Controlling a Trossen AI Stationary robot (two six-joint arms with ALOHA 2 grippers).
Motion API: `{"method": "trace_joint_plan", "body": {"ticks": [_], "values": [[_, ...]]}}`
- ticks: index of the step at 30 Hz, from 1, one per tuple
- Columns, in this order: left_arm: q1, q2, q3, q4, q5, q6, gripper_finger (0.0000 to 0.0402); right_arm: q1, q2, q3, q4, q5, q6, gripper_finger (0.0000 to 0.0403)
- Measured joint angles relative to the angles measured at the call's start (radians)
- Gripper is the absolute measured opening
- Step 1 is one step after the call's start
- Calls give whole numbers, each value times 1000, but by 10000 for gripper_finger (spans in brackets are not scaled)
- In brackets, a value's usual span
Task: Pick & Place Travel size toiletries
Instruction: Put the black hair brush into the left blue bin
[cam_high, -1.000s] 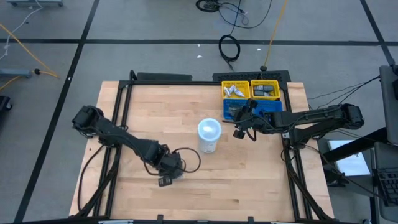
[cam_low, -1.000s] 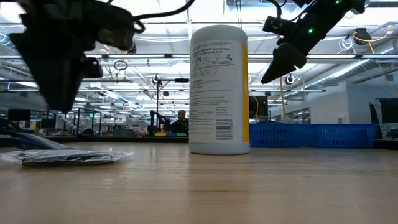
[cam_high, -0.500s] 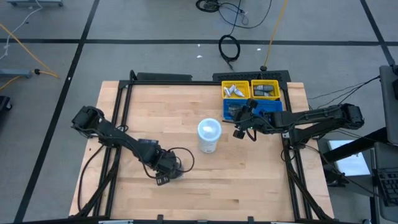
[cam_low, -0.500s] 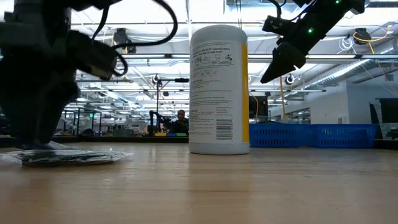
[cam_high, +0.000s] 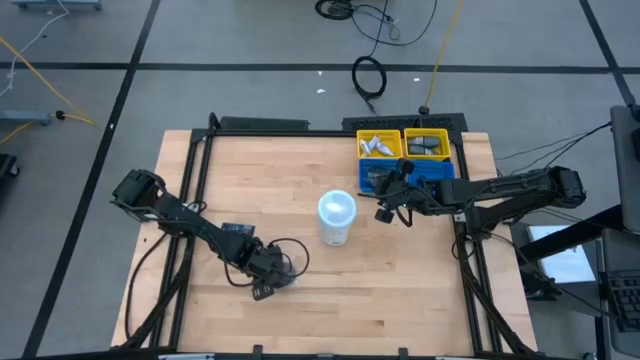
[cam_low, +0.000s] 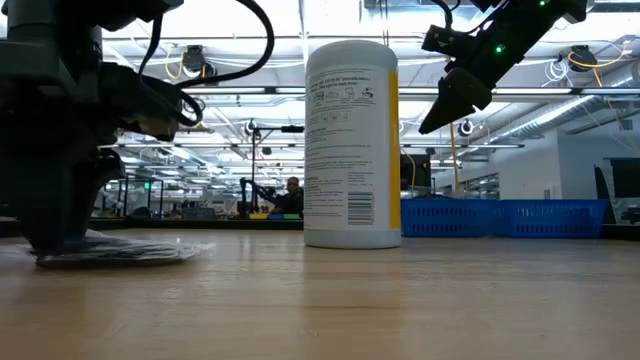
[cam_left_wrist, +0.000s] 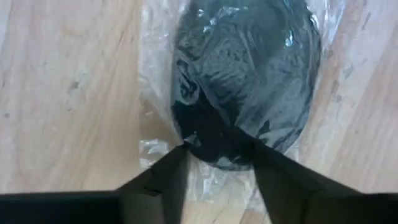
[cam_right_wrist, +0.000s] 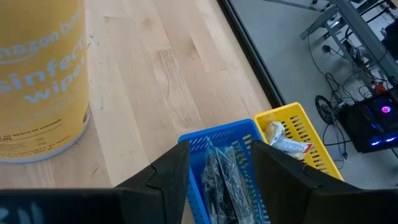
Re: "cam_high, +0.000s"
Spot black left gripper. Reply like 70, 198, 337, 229
244, 242, 296, 301

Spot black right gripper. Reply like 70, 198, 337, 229
357, 159, 434, 224

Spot dark blue travel tube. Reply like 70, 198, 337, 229
220, 221, 257, 240

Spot blue plastic mesh basket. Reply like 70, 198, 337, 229
414, 159, 456, 180
358, 158, 407, 195

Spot yellow plastic mesh basket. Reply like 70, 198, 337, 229
356, 128, 404, 160
403, 127, 452, 163

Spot white plastic jar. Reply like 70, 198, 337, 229
317, 189, 359, 247

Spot black perforated tray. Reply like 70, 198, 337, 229
341, 113, 469, 133

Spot white flat board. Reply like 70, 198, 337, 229
526, 223, 600, 285

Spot black side stand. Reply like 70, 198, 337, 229
513, 203, 626, 301

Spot grey monitor back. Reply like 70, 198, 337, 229
608, 103, 640, 236

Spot grey laptop keyboard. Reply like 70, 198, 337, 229
598, 227, 640, 359

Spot black wheeled base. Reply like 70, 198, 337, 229
0, 152, 21, 180

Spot grey stand base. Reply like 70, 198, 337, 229
0, 109, 52, 127
9, 0, 104, 12

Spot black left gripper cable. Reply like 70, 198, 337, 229
223, 237, 311, 290

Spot black aluminium table frame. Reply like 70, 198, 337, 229
110, 112, 539, 360

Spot black coiled floor cable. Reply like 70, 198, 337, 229
350, 0, 391, 115

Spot thick black power cable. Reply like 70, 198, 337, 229
122, 230, 170, 342

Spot yellow floor cable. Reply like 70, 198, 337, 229
423, 0, 465, 107
0, 35, 96, 147

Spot black tangled cable bundle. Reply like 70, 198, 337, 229
313, 0, 439, 47

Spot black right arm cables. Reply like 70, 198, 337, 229
493, 121, 614, 174

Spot white floor cable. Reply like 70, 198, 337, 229
0, 0, 70, 99

